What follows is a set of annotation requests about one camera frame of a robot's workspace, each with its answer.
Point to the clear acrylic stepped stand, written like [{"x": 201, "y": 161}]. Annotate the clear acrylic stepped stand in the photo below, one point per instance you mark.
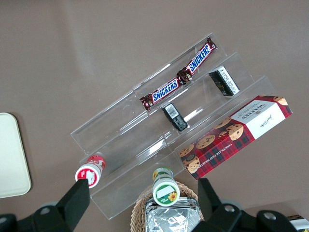
[{"x": 108, "y": 135}]

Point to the aluminium foil container stack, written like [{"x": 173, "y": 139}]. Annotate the aluminium foil container stack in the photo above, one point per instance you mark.
[{"x": 169, "y": 217}]

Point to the red lidded small cup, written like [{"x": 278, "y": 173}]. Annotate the red lidded small cup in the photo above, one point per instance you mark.
[{"x": 88, "y": 174}]

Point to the Snickers chocolate bar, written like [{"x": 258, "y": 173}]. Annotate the Snickers chocolate bar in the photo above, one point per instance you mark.
[
  {"x": 199, "y": 60},
  {"x": 164, "y": 91}
]

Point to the red tartan Walkers cookie box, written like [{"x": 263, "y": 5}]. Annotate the red tartan Walkers cookie box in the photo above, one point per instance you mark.
[{"x": 229, "y": 140}]

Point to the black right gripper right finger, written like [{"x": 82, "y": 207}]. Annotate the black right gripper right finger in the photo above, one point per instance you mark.
[{"x": 212, "y": 203}]

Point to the green lidded small cup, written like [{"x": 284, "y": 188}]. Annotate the green lidded small cup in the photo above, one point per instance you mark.
[{"x": 165, "y": 191}]

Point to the cream plastic tray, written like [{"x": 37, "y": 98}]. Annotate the cream plastic tray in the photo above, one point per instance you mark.
[{"x": 12, "y": 157}]

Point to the tan wicker basket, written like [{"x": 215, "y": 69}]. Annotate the tan wicker basket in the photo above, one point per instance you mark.
[{"x": 137, "y": 212}]

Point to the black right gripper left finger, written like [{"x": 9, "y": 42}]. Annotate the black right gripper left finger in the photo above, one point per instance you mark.
[{"x": 72, "y": 200}]

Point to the small black carton box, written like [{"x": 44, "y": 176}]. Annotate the small black carton box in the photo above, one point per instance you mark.
[
  {"x": 224, "y": 81},
  {"x": 175, "y": 117}
]

